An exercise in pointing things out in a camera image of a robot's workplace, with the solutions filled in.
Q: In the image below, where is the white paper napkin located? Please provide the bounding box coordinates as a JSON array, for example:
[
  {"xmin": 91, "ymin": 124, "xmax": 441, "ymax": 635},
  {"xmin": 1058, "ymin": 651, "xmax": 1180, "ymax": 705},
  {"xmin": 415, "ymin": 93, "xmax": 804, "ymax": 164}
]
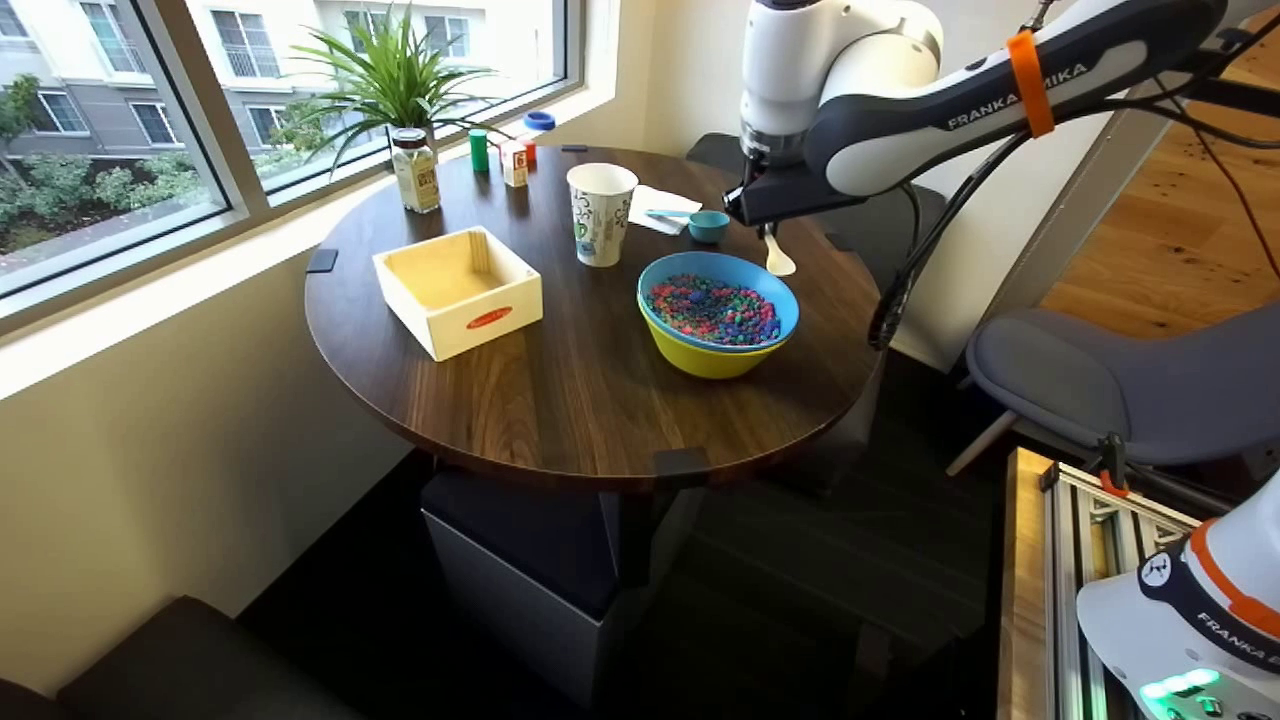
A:
[{"xmin": 626, "ymin": 180, "xmax": 705, "ymax": 243}]

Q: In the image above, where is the pale wooden spoon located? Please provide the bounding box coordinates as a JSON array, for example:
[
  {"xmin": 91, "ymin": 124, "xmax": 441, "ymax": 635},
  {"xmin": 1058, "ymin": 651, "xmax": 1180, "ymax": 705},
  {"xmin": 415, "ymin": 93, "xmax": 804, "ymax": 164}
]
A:
[{"xmin": 755, "ymin": 222, "xmax": 802, "ymax": 283}]

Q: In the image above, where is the black camera boom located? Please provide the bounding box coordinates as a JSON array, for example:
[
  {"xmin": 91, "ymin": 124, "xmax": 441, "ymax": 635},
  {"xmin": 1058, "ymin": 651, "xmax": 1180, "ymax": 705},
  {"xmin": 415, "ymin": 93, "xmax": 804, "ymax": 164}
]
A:
[{"xmin": 1175, "ymin": 20, "xmax": 1280, "ymax": 124}]

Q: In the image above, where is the white toy cube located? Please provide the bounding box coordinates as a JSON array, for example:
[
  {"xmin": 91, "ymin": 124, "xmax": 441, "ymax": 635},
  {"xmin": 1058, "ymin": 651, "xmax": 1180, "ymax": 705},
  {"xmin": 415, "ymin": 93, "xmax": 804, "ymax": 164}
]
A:
[{"xmin": 498, "ymin": 137, "xmax": 535, "ymax": 193}]

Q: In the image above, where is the aluminium frame stand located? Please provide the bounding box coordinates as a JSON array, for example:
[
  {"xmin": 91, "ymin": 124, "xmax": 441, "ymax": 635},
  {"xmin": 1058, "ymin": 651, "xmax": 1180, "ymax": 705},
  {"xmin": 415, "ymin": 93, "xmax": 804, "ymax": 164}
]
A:
[{"xmin": 995, "ymin": 446, "xmax": 1211, "ymax": 720}]

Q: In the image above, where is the green toy block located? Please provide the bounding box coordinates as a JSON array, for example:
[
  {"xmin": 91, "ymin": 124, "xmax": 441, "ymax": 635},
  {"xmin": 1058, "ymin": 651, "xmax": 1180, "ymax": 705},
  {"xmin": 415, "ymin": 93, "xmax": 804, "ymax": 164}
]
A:
[{"xmin": 463, "ymin": 124, "xmax": 498, "ymax": 185}]

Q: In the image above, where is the blue yellow bowl with beads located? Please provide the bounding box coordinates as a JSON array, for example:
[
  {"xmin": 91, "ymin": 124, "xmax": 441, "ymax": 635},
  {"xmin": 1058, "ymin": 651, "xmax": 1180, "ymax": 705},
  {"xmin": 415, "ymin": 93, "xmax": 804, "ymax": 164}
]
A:
[{"xmin": 634, "ymin": 250, "xmax": 807, "ymax": 383}]

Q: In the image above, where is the black bench seat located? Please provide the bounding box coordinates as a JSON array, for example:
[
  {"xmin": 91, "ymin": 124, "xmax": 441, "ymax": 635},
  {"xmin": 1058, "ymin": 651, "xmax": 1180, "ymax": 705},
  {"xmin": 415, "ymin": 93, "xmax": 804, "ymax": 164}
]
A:
[{"xmin": 0, "ymin": 591, "xmax": 354, "ymax": 720}]

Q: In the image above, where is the green potted plant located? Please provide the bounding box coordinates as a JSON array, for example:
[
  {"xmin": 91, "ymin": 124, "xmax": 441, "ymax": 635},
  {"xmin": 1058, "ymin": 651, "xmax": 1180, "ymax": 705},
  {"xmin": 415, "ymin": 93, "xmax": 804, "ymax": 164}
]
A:
[{"xmin": 276, "ymin": 0, "xmax": 486, "ymax": 139}]

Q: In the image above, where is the patterned paper cup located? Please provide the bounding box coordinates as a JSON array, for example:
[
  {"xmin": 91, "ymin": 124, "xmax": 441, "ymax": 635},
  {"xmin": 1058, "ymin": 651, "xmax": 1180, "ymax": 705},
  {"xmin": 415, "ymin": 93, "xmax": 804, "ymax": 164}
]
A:
[{"xmin": 563, "ymin": 161, "xmax": 644, "ymax": 277}]

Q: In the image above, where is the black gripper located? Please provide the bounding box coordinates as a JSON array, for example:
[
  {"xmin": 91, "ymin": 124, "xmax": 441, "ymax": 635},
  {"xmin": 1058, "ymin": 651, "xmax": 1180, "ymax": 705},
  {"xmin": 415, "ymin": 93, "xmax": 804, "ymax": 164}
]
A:
[{"xmin": 720, "ymin": 153, "xmax": 864, "ymax": 234}]

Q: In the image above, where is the glass jar with black lid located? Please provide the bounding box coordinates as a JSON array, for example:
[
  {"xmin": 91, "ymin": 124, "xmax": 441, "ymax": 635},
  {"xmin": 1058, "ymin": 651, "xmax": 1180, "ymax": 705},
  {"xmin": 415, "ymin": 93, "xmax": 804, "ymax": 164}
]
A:
[{"xmin": 383, "ymin": 124, "xmax": 447, "ymax": 222}]

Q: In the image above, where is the grey upholstered chair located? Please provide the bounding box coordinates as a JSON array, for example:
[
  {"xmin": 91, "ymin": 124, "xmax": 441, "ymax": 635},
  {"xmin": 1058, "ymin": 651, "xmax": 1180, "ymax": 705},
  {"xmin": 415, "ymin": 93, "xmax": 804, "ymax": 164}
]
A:
[{"xmin": 940, "ymin": 301, "xmax": 1280, "ymax": 483}]

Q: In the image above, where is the grey ottoman under table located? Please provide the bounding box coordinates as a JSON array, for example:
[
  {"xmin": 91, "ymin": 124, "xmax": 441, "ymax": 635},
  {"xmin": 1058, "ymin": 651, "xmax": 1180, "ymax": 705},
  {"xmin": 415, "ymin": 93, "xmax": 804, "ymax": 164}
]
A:
[{"xmin": 415, "ymin": 459, "xmax": 634, "ymax": 713}]

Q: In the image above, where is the cream wooden box tray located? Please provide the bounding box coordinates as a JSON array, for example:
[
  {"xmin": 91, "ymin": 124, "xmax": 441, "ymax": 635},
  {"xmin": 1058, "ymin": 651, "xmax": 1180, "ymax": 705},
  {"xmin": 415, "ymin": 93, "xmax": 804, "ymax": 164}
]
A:
[{"xmin": 369, "ymin": 224, "xmax": 547, "ymax": 369}]

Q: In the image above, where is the grey window frame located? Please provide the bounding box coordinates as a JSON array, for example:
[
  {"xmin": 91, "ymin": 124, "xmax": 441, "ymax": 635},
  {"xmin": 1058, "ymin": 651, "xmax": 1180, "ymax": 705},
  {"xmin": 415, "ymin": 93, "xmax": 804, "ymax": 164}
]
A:
[{"xmin": 0, "ymin": 0, "xmax": 591, "ymax": 333}]

